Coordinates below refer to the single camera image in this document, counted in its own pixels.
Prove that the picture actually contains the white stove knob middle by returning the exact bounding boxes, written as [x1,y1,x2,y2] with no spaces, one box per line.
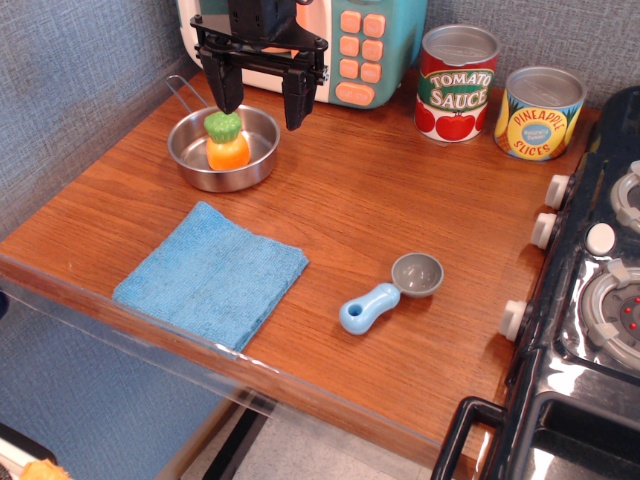
[530,213,557,250]

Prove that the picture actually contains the tomato sauce can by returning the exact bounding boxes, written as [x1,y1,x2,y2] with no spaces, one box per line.
[414,24,500,143]

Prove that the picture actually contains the white stove knob bottom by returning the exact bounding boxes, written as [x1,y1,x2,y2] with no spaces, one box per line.
[498,300,528,342]

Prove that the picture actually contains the black oven door handle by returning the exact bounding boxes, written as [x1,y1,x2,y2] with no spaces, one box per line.
[431,396,506,480]

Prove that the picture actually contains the clear acrylic table guard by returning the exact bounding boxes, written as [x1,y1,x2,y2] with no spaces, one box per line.
[1,258,433,479]

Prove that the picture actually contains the orange fuzzy object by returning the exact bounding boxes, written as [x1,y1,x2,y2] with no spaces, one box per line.
[19,459,71,480]

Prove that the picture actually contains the grey burner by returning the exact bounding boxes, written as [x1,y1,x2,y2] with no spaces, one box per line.
[610,160,640,233]
[580,259,639,371]

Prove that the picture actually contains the pineapple slices can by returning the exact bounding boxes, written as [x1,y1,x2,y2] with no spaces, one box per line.
[494,66,587,162]

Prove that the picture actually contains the white round stove button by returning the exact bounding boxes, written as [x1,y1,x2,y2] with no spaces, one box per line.
[585,223,616,256]

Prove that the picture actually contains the black toy stove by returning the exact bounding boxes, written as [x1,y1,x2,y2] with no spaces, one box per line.
[430,85,640,480]

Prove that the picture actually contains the grey rear burner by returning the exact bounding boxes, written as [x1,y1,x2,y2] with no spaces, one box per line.
[610,160,640,233]

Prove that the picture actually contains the small steel pan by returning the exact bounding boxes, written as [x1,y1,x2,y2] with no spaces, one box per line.
[167,105,280,193]

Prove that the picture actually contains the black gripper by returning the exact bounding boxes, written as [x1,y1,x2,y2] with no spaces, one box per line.
[190,1,328,131]

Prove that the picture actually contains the grey front burner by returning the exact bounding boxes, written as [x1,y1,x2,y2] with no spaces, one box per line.
[580,259,639,371]

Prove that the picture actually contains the blue folded cloth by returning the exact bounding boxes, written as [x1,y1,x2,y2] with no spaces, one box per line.
[112,202,308,352]

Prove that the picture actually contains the white stove knob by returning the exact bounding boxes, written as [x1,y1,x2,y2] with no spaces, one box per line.
[498,300,528,342]
[530,213,557,250]
[544,175,571,210]

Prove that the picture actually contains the teal toy microwave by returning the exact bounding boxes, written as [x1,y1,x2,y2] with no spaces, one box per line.
[178,1,427,109]

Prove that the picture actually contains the blue spoon with grey bowl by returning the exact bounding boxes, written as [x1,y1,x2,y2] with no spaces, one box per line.
[339,252,444,335]

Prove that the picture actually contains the toy orange carrot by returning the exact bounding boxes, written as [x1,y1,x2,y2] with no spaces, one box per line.
[204,111,251,171]

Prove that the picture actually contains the white stove knob top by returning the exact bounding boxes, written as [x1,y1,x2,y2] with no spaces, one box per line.
[544,175,571,210]

